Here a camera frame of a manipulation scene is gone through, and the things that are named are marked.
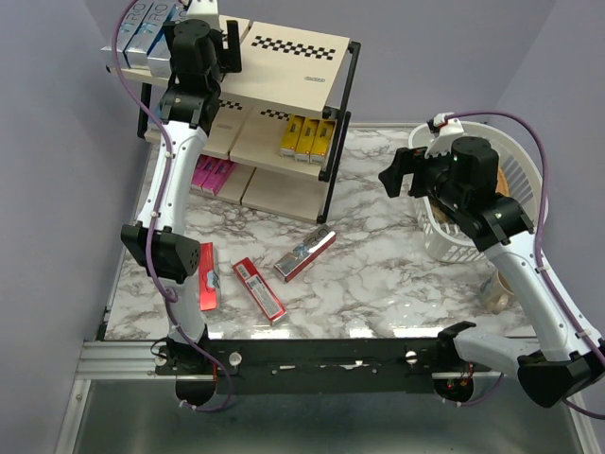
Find white plastic dish basket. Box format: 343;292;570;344
411;121;543;263

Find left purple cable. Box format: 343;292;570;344
111;0;235;412

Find pink toothpaste box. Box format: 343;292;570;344
191;155;222;192
201;160;236;196

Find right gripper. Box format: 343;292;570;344
378;139;467;211

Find yellow toothpaste box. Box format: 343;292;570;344
280;115;308;162
309;120;336;165
295;118;320;163

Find silver blue R&O box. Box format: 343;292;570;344
126;1;176;69

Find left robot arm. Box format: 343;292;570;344
121;19;242;374

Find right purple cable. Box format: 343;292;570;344
446;111;605;420

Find woven wicker fan tray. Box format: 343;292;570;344
495;167;510;197

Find silver red R&O box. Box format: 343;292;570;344
273;224;337;283

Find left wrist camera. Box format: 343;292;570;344
181;0;219;26

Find blue metallic toothpaste box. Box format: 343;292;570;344
147;29;171;79

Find red R&O toothpaste box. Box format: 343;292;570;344
199;242;221;312

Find purple cable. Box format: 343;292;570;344
446;111;605;420
111;0;235;412

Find black mounting rail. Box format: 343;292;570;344
155;338;487;395

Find red toothpaste box barcode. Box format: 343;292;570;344
233;257;286;324

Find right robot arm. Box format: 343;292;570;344
379;136;604;408

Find beige three-tier shelf rack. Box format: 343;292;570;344
116;21;360;223

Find pink toothpaste box back side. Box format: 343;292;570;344
201;160;236;196

